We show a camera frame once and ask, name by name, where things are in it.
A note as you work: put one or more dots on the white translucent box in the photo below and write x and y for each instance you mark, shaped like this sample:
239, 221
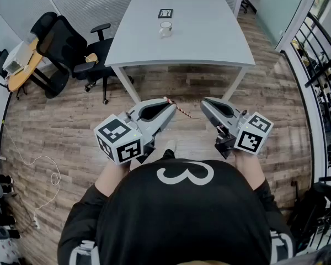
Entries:
16, 56

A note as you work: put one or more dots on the person's left forearm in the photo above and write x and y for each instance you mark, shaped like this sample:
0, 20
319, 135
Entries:
111, 179

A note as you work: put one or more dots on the white cup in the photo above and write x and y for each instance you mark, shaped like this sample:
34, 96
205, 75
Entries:
165, 31

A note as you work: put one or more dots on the round wooden desk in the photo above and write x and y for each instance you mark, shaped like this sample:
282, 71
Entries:
24, 74

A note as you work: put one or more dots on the tan square container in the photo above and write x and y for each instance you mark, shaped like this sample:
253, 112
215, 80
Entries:
93, 58

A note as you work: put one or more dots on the person's white shoe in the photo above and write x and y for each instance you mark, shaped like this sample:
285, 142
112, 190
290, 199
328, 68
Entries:
171, 145

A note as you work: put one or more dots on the black picture frame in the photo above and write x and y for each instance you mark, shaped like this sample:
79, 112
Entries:
165, 13

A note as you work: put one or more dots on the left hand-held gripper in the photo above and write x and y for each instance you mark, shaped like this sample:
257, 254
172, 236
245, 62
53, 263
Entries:
117, 137

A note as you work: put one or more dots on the person's right forearm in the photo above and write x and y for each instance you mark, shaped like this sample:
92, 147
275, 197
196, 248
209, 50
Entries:
249, 171

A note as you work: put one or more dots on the person's black printed shirt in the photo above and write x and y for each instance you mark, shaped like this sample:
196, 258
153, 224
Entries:
182, 219

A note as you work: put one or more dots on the red white striped straw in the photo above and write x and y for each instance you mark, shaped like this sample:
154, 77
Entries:
183, 112

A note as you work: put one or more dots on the black metal railing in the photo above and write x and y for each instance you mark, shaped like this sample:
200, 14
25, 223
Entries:
321, 72

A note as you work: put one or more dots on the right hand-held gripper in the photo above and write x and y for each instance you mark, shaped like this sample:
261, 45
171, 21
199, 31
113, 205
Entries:
251, 137

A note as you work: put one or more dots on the black mesh office chair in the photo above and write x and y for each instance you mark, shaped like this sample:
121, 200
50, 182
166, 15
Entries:
99, 54

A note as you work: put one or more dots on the white power strip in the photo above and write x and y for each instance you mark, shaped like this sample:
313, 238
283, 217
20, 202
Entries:
37, 223

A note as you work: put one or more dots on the white table leg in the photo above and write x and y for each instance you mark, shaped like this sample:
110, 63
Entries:
235, 83
127, 84

